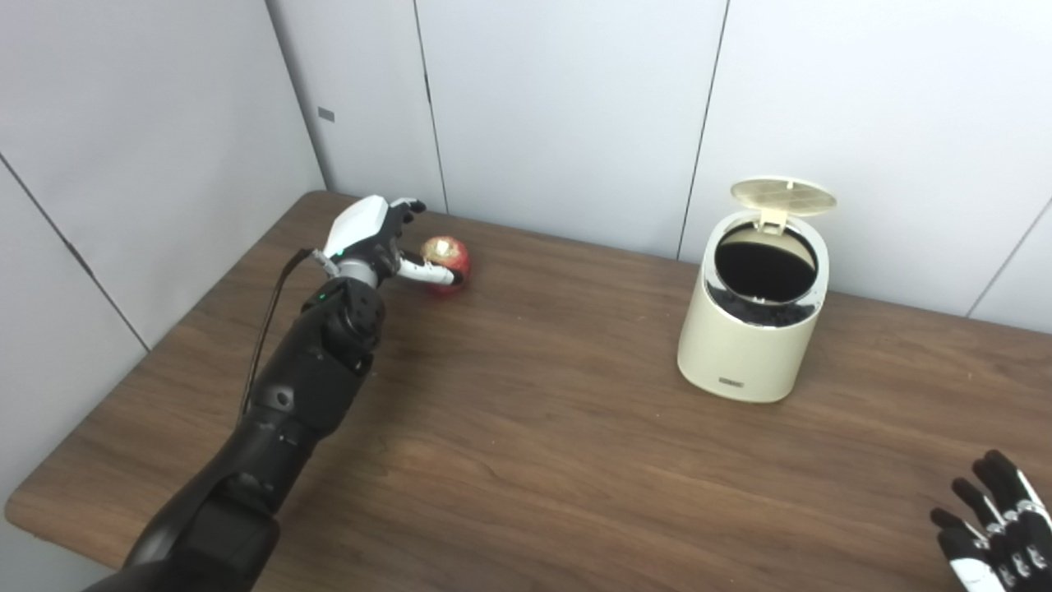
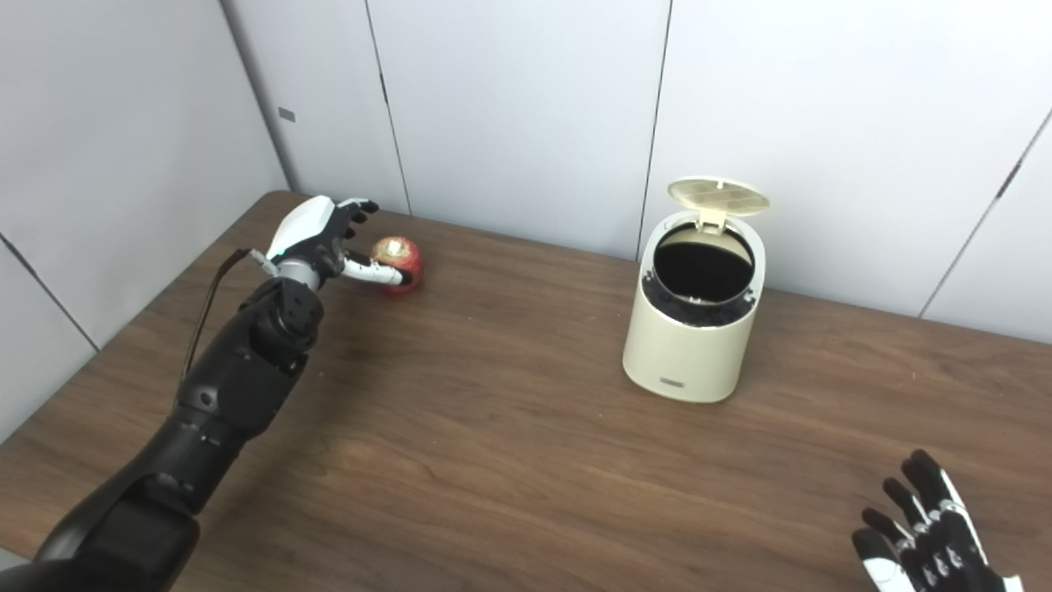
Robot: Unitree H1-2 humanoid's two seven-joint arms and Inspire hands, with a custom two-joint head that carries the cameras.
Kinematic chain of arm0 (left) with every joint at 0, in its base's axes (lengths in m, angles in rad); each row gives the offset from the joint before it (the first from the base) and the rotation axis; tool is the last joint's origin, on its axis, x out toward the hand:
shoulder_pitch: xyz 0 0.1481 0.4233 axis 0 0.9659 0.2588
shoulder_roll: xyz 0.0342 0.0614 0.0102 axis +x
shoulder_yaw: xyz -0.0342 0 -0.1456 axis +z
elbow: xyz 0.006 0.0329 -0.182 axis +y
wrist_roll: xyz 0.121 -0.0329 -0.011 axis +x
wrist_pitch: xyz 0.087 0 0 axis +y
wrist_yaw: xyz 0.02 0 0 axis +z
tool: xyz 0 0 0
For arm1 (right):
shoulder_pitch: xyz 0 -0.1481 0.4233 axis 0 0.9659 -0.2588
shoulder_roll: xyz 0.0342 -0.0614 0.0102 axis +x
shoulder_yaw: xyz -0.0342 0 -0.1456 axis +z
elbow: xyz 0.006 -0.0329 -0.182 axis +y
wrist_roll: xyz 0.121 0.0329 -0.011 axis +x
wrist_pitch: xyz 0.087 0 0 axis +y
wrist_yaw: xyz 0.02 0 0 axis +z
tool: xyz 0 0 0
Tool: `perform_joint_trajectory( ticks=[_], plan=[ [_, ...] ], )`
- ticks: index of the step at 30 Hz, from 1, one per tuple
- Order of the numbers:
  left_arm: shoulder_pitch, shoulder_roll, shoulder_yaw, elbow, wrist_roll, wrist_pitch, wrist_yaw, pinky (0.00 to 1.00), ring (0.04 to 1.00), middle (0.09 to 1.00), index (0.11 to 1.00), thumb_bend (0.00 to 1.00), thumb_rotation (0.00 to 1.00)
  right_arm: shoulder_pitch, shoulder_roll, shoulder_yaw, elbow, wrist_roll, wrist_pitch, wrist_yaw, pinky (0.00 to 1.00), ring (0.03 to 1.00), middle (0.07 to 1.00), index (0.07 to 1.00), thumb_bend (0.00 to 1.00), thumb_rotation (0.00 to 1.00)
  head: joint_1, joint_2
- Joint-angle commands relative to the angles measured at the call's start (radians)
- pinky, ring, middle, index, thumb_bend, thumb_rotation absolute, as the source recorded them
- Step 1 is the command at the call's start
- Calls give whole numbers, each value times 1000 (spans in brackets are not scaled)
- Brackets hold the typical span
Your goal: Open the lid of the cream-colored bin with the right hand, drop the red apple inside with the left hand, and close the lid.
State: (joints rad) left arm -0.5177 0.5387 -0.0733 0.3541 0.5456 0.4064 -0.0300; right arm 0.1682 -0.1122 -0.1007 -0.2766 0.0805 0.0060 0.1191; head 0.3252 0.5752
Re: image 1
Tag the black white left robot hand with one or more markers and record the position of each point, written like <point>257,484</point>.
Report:
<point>362,226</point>

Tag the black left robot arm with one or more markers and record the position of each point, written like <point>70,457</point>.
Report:
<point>304,386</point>

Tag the cream round bin lid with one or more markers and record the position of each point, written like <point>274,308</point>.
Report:
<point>781,196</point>

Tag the red apple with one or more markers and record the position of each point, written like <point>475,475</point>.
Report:
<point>448,255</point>

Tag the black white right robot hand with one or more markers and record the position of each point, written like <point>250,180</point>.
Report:
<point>1019,543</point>

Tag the cream-colored bin body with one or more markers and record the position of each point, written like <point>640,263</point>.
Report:
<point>740,353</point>

